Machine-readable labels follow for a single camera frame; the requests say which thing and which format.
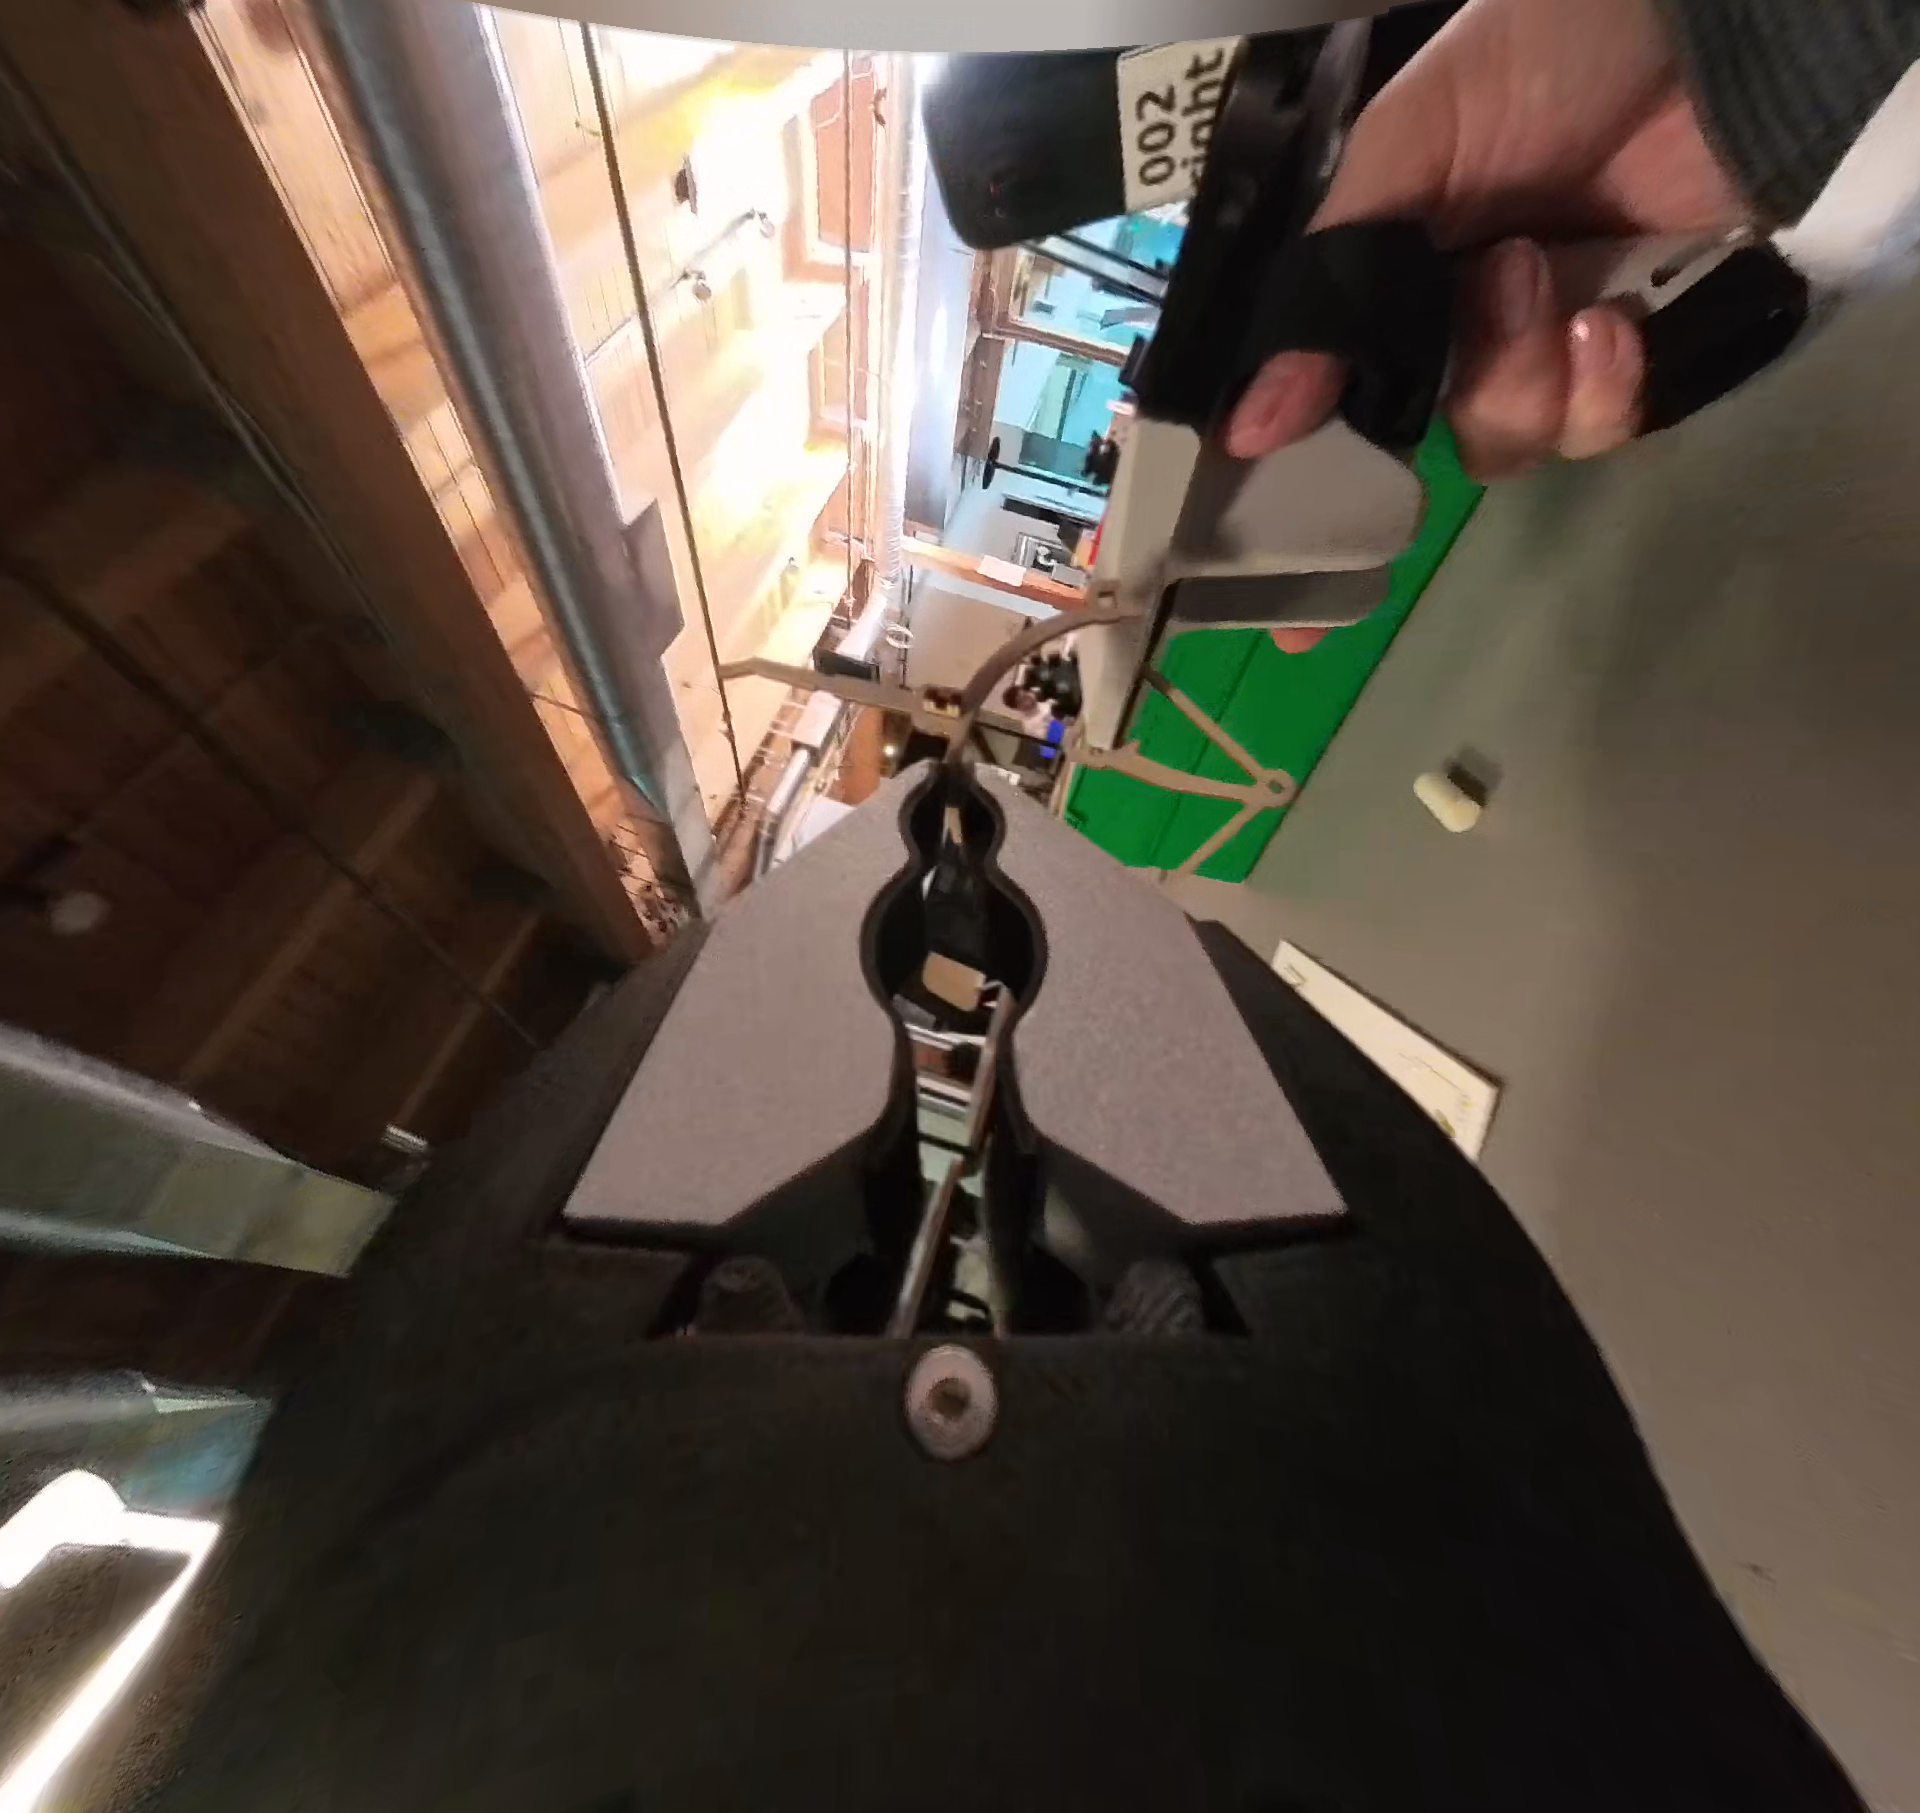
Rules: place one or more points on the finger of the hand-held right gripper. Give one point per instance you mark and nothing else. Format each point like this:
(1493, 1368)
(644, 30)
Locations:
(1126, 552)

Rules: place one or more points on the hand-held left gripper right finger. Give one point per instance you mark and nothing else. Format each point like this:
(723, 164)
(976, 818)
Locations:
(1169, 1078)

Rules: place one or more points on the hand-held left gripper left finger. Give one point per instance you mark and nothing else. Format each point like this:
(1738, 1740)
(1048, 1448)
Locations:
(721, 1078)

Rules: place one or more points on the wooden fork frame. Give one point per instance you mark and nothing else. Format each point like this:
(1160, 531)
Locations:
(942, 705)

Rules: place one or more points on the person's right forearm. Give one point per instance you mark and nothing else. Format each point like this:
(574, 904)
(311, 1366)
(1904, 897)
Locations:
(1800, 59)

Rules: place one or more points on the person's right hand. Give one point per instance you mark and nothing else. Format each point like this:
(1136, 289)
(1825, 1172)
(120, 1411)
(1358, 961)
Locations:
(1530, 134)

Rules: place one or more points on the white instruction booklet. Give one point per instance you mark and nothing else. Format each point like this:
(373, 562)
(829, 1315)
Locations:
(1396, 1056)

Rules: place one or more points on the green box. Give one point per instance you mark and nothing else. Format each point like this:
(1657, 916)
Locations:
(1350, 702)

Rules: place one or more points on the small white cylinder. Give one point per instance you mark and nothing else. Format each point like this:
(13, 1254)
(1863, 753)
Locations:
(1453, 793)

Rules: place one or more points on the grey metal beam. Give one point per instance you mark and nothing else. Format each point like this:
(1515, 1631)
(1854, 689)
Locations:
(148, 1168)

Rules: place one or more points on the silver ventilation duct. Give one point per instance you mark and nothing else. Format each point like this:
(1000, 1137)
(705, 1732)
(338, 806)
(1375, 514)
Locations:
(496, 389)

